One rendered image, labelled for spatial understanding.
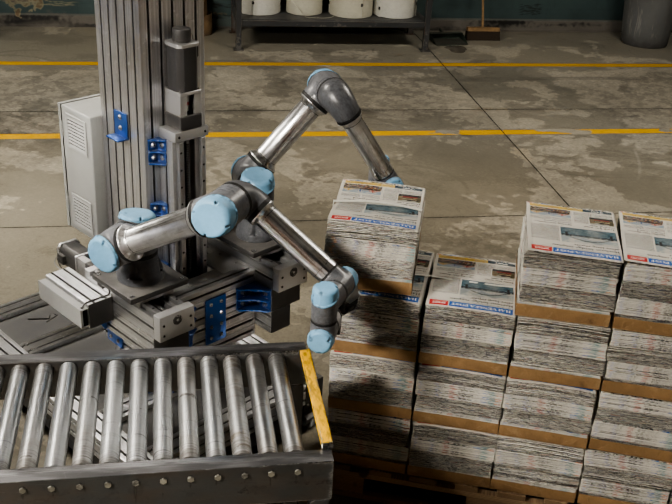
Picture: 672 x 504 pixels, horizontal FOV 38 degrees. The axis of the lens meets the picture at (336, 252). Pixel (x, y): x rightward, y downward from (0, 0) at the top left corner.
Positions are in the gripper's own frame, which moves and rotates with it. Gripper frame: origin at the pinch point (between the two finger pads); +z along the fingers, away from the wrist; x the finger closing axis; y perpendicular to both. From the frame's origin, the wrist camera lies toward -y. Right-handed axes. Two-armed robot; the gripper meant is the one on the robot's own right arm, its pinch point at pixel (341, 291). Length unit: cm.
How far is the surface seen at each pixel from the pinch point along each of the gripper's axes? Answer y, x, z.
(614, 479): -57, -95, 1
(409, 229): 22.2, -19.1, 4.6
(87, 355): -5, 64, -47
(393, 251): 14.2, -14.9, 4.2
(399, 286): 3.1, -17.9, 2.6
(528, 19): -74, -62, 723
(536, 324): -4, -61, 3
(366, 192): 21.5, -1.8, 30.0
